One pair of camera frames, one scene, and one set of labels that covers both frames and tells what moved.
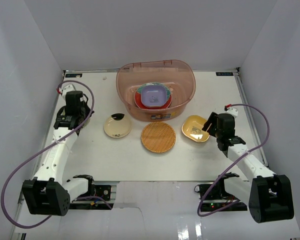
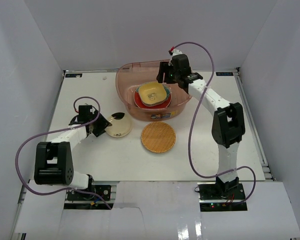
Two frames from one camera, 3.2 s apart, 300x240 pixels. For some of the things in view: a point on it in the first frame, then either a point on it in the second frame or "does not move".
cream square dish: x=154 y=106 -> x=167 y=91
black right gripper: x=213 y=120 -> x=164 y=67
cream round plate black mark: x=117 y=125 does not move
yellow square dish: x=192 y=127 -> x=152 y=92
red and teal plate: x=138 y=97 does not move
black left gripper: x=83 y=115 -> x=101 y=124
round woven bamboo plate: x=158 y=137 does not move
